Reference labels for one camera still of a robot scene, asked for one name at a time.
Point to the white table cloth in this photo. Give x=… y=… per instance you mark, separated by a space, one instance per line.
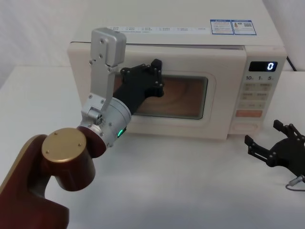
x=178 y=186

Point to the white curtain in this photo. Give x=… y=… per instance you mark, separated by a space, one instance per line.
x=35 y=28

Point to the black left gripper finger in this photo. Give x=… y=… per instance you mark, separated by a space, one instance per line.
x=159 y=89
x=157 y=65

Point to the brown and silver left arm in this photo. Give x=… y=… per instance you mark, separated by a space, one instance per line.
x=64 y=148

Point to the blue bordered sticker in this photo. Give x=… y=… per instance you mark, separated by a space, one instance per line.
x=221 y=27

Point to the long white strip label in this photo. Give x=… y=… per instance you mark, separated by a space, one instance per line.
x=155 y=29

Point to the cream oven door with window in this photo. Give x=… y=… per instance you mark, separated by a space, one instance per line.
x=186 y=62

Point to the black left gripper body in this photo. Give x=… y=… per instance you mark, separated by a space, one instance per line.
x=138 y=83

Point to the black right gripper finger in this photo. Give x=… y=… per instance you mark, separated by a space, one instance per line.
x=261 y=150
x=289 y=130

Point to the oven control panel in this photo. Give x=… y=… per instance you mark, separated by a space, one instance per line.
x=255 y=95

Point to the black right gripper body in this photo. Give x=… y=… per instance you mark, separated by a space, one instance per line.
x=290 y=150

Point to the cream microwave oven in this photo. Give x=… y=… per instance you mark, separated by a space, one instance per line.
x=181 y=38

